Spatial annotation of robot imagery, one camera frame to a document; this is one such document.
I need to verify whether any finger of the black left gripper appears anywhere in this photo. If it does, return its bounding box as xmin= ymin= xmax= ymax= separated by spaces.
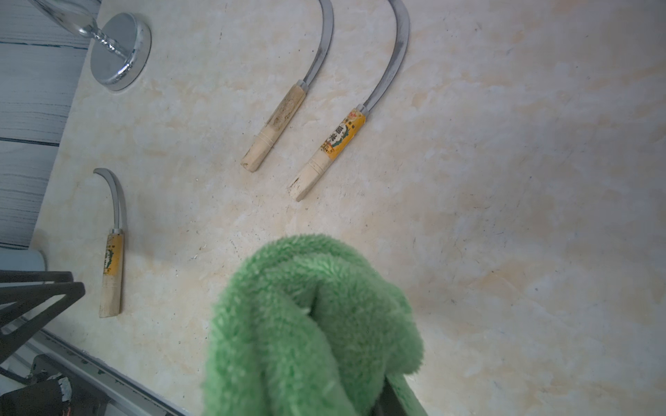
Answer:
xmin=1 ymin=270 xmax=86 ymax=362

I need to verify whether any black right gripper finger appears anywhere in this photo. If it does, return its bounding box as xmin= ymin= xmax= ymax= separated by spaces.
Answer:
xmin=371 ymin=378 xmax=408 ymax=416

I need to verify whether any green fluffy rag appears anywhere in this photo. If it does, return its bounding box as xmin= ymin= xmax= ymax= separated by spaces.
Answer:
xmin=202 ymin=235 xmax=425 ymax=415

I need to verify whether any sickle with wooden handle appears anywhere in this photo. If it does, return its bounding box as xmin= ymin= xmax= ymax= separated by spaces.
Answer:
xmin=240 ymin=0 xmax=335 ymax=173

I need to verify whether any chrome glass rack stand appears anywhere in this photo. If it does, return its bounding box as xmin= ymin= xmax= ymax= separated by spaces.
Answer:
xmin=32 ymin=1 xmax=152 ymax=92

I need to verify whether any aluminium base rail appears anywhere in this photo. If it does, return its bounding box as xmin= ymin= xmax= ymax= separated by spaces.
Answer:
xmin=7 ymin=329 xmax=187 ymax=415

